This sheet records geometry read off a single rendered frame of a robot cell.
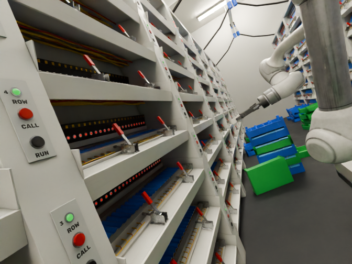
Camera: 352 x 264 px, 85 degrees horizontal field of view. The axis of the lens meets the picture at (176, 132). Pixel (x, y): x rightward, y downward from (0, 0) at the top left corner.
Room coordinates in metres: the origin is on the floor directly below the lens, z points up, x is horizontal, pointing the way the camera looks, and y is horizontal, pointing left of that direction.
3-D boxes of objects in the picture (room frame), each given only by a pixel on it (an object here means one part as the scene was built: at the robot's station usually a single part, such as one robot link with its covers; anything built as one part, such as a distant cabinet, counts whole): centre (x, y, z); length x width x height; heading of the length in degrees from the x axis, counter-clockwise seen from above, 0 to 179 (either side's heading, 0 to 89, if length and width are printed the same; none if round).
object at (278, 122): (1.68, -0.73, 0.44); 0.30 x 0.20 x 0.08; 69
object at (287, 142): (1.68, -0.73, 0.28); 0.30 x 0.20 x 0.08; 69
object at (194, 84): (1.61, -0.24, 0.85); 0.20 x 0.09 x 1.71; 68
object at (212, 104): (2.26, -0.50, 0.85); 0.20 x 0.09 x 1.71; 68
